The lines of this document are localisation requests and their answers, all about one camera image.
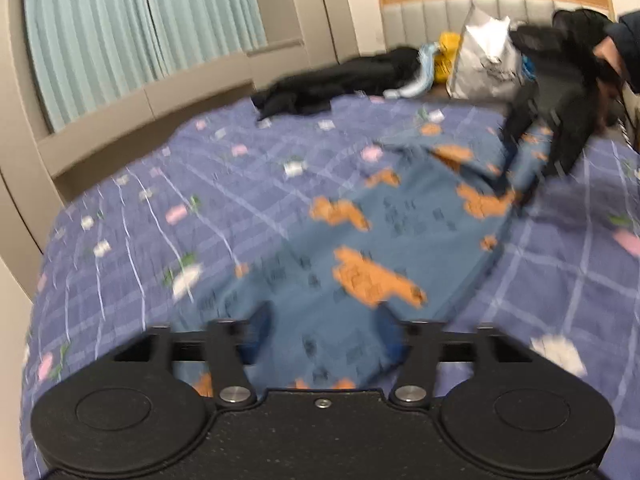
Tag white printed plastic bag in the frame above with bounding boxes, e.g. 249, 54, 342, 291
447, 4, 524, 102

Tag wooden padded headboard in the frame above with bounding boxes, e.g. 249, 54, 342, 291
378, 0, 616, 49

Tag blue pants with orange cars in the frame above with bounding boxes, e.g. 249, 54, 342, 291
198, 125, 551, 389

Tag beige built-in cabinet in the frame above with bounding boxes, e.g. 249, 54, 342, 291
0, 0, 362, 296

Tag person's right hand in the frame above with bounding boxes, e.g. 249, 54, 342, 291
591, 34, 639, 134

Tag black clothing pile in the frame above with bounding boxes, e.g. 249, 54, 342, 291
250, 47, 420, 120

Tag dark sleeved right forearm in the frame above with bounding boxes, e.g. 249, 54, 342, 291
605, 10, 640, 94

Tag purple checked floral quilt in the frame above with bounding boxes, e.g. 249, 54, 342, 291
21, 96, 639, 479

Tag light green curtain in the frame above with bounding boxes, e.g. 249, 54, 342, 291
23, 0, 267, 131

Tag light blue folded towel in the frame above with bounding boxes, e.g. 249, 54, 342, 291
383, 42, 440, 100

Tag yellow package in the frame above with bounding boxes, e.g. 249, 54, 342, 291
434, 32, 461, 84

